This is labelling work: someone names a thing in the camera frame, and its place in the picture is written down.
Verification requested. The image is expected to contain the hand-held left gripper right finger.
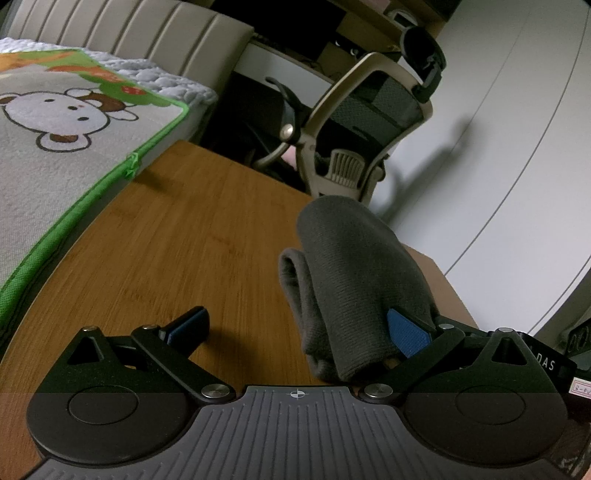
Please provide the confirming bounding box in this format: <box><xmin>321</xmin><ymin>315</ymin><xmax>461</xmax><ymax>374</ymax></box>
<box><xmin>360</xmin><ymin>307</ymin><xmax>536</xmax><ymax>402</ymax></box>

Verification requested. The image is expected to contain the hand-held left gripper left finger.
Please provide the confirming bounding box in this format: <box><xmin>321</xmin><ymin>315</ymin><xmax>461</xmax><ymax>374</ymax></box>
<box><xmin>67</xmin><ymin>305</ymin><xmax>234</xmax><ymax>402</ymax></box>

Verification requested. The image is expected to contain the dark grey knit garment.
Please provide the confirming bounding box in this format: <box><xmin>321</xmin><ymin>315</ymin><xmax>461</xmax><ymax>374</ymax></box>
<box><xmin>277</xmin><ymin>196</ymin><xmax>441</xmax><ymax>384</ymax></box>

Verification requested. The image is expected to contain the beige mesh office chair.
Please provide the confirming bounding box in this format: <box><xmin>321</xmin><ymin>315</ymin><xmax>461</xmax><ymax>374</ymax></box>
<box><xmin>252</xmin><ymin>25</ymin><xmax>448</xmax><ymax>210</ymax></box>

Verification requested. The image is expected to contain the printed cartoon blanket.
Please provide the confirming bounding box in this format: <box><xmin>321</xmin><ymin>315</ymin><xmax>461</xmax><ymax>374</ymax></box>
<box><xmin>0</xmin><ymin>48</ymin><xmax>191</xmax><ymax>326</ymax></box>

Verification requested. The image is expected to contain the grey bed mattress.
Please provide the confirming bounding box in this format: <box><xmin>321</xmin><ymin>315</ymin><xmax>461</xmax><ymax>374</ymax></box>
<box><xmin>182</xmin><ymin>99</ymin><xmax>220</xmax><ymax>146</ymax></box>

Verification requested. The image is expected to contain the white quilted bed cover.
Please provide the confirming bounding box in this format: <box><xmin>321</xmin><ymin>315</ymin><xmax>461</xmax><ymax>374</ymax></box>
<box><xmin>0</xmin><ymin>37</ymin><xmax>219</xmax><ymax>114</ymax></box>

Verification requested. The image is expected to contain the white desk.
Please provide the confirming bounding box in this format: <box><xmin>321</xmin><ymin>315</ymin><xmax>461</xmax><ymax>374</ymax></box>
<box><xmin>233</xmin><ymin>39</ymin><xmax>338</xmax><ymax>93</ymax></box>

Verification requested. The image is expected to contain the beige padded headboard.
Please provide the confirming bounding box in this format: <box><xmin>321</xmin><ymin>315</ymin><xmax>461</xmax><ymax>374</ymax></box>
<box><xmin>9</xmin><ymin>0</ymin><xmax>256</xmax><ymax>88</ymax></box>

